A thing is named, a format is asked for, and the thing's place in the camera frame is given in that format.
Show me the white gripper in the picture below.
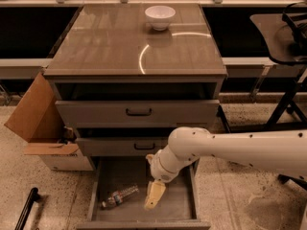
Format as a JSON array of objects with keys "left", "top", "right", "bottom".
[{"left": 144, "top": 149, "right": 184, "bottom": 210}]

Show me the clear plastic water bottle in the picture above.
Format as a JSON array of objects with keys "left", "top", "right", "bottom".
[{"left": 101, "top": 184, "right": 139, "bottom": 209}]

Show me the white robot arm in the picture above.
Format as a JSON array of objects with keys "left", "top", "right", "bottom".
[{"left": 144, "top": 126, "right": 307, "bottom": 210}]

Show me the grey bottom drawer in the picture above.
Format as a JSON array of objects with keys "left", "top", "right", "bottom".
[{"left": 77, "top": 157, "right": 210, "bottom": 230}]

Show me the grey drawer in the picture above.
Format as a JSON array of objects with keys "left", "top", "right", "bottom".
[
  {"left": 56, "top": 100, "right": 220, "bottom": 128},
  {"left": 77, "top": 157, "right": 210, "bottom": 230},
  {"left": 76, "top": 137, "right": 168, "bottom": 156}
]

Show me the grey middle drawer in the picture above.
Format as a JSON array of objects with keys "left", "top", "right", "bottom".
[{"left": 76, "top": 137, "right": 168, "bottom": 156}]

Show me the grey drawer cabinet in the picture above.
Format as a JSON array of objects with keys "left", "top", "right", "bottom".
[{"left": 43, "top": 3, "right": 228, "bottom": 230}]

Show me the grey top drawer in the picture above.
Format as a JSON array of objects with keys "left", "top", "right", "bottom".
[{"left": 56, "top": 100, "right": 220, "bottom": 128}]

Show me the black bar bottom left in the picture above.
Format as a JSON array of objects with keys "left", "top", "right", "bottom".
[{"left": 14, "top": 187, "right": 40, "bottom": 230}]

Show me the open cardboard box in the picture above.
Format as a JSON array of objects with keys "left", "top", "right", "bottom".
[{"left": 5, "top": 74, "right": 94, "bottom": 171}]

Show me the black foot bottom right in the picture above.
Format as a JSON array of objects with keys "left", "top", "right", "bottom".
[{"left": 277, "top": 174, "right": 307, "bottom": 191}]

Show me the white ceramic bowl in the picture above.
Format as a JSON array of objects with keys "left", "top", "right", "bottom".
[{"left": 145, "top": 5, "right": 176, "bottom": 31}]

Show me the black stand with tray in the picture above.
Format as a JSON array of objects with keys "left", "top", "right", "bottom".
[{"left": 216, "top": 2, "right": 307, "bottom": 136}]

